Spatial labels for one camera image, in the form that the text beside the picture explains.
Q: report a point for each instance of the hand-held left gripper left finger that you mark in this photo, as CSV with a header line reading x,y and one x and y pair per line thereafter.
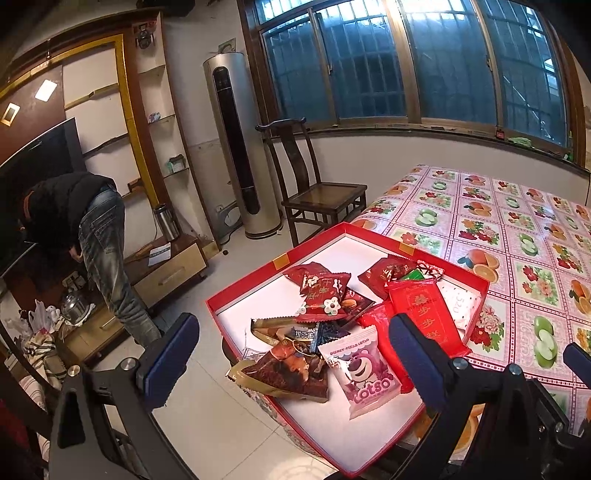
x,y
180,350

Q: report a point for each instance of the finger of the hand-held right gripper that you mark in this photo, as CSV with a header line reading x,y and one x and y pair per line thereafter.
x,y
579,364
554,424

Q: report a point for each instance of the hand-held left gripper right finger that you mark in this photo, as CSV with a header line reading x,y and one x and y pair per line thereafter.
x,y
415,360

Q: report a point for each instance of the red long packet gold print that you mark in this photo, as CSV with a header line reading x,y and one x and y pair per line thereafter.
x,y
425,314

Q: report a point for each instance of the plain red long packet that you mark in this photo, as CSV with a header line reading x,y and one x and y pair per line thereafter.
x,y
378,327

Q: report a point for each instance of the pink snack packet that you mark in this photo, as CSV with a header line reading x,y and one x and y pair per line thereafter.
x,y
364,369

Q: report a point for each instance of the white dotted snack packet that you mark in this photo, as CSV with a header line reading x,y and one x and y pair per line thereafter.
x,y
461,304

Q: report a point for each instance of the green candy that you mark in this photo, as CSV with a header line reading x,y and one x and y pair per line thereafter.
x,y
413,275

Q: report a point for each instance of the black purple snack packet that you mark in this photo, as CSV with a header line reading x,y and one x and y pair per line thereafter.
x,y
330,334

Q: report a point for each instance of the red white patterned packet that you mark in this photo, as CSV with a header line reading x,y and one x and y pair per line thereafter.
x,y
429,270

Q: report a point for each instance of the red gift box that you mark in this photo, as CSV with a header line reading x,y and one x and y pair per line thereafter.
x,y
258,295

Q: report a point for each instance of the gold brown snack bar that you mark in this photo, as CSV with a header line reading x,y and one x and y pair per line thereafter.
x,y
277,327

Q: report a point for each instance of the brown portrait snack packet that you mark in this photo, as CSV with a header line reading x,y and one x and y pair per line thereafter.
x,y
286,369

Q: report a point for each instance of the red flower snack packet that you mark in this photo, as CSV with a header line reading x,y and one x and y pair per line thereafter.
x,y
323,295

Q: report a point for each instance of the dark red snack packet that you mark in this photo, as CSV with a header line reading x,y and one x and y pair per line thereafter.
x,y
304,272

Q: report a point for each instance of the wooden low cabinet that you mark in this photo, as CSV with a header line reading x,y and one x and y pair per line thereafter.
x,y
175,272

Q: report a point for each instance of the paper sheet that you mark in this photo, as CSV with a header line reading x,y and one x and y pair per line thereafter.
x,y
159,255

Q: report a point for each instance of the steel kettle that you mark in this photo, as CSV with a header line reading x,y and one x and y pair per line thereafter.
x,y
76,308

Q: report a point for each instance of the steel thermos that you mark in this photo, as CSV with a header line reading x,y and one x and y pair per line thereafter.
x,y
166,224

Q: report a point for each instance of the striped cloth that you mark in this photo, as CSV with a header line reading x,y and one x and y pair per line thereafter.
x,y
44,360

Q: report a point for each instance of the white plastic bag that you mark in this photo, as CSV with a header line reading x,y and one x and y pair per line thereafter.
x,y
44,316

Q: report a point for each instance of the fruit and flower printed tablecloth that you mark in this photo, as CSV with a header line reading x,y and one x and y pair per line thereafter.
x,y
508,240

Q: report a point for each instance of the small box on shelf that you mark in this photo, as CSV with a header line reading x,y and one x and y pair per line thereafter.
x,y
176,165

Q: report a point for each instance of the dark wooden chair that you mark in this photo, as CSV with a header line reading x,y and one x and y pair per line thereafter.
x,y
323,194

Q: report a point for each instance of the green bottle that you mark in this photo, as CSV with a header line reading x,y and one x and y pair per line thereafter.
x,y
570,147

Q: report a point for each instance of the tower air conditioner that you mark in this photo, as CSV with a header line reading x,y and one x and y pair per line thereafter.
x,y
235,138

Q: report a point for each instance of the green cloth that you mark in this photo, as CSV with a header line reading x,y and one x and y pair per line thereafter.
x,y
519,141

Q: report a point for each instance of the barred window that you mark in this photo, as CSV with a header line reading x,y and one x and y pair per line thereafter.
x,y
415,60

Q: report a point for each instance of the wooden wall shelf unit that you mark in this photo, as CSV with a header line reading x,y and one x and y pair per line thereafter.
x,y
152,92

